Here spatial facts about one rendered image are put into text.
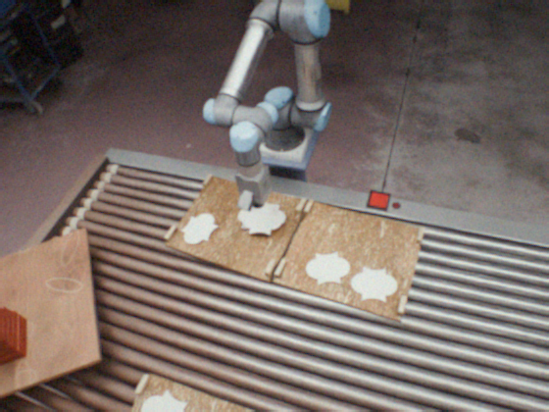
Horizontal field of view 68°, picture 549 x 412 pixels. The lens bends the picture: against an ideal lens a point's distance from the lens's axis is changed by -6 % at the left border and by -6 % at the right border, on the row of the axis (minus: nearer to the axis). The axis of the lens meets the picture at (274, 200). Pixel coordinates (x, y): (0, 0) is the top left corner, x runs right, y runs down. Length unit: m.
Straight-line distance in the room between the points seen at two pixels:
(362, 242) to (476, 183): 1.67
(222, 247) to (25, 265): 0.67
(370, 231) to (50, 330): 1.05
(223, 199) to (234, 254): 0.26
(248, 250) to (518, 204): 1.97
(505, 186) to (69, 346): 2.61
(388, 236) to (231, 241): 0.53
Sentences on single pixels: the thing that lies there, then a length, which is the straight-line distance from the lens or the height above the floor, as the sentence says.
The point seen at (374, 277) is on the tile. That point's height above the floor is 0.94.
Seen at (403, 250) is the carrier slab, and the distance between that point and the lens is 1.45.
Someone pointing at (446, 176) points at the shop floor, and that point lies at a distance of 3.02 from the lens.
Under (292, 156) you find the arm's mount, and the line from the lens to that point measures 1.78.
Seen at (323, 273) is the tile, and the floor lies 0.94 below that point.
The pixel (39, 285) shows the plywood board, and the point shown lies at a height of 1.04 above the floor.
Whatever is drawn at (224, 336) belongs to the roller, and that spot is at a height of 0.92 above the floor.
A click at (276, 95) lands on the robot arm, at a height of 1.13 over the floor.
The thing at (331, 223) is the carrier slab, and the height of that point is 0.94.
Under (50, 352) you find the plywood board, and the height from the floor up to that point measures 1.04.
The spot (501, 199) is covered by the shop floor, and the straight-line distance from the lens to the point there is 2.98.
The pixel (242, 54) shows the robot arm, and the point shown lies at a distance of 1.38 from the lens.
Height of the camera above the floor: 2.13
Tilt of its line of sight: 49 degrees down
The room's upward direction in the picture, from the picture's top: 10 degrees counter-clockwise
